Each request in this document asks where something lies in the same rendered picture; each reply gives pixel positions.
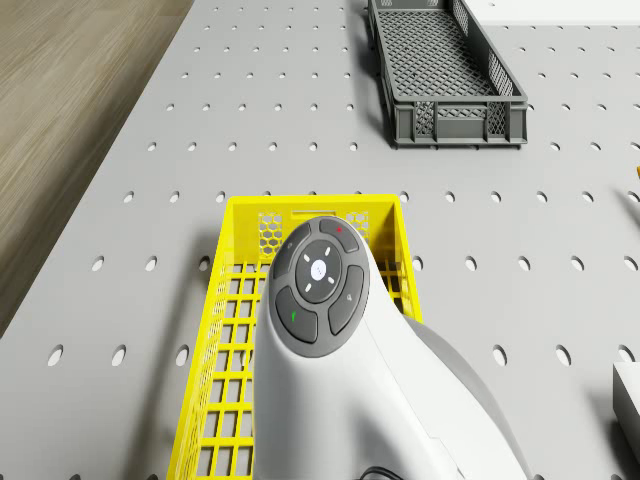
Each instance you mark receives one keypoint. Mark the dark grey basket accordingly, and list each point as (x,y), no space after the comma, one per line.
(435,65)

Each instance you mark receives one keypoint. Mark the grey cube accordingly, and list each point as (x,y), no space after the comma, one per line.
(629,400)

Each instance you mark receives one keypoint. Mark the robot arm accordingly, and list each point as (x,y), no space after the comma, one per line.
(350,390)

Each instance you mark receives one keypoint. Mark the white board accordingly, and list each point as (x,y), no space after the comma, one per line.
(560,10)

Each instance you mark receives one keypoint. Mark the yellow basket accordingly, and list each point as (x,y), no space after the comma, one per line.
(235,205)

